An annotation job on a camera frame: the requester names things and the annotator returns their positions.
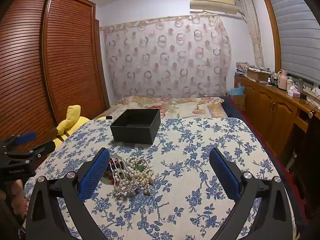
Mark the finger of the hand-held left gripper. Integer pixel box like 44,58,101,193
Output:
0,131,38,153
2,140,56,161

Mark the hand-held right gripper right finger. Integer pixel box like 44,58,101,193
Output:
209,147,298,240

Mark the blue plastic bag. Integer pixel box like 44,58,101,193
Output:
229,84,246,97

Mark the grey window blind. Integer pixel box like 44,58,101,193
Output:
269,0,320,85

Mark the yellow plush toy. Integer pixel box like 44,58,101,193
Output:
49,105,113,148

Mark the wooden sideboard cabinet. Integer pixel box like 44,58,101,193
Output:
234,75,320,155

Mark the black cardboard box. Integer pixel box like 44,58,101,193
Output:
110,109,161,145

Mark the brown slatted wooden wardrobe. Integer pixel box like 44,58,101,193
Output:
0,0,110,155

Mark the pink tissue box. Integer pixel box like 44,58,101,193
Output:
287,85,300,98

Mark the circle patterned curtain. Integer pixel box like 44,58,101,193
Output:
100,15,232,99

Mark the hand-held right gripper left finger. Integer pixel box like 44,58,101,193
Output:
26,147,112,240

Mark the pink thermos jug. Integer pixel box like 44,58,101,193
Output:
278,69,288,90

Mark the tied beige curtain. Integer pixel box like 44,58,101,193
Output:
237,0,264,68

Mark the white air conditioner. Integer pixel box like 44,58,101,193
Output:
189,0,239,14

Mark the white pearl necklace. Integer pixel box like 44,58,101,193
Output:
125,156,155,196

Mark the stack of books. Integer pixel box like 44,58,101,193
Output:
235,61,248,75

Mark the person's left hand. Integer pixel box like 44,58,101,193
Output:
10,179,28,215

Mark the blue floral tablecloth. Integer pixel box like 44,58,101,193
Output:
22,117,297,240

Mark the brown cardboard box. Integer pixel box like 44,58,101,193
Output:
246,67,272,82

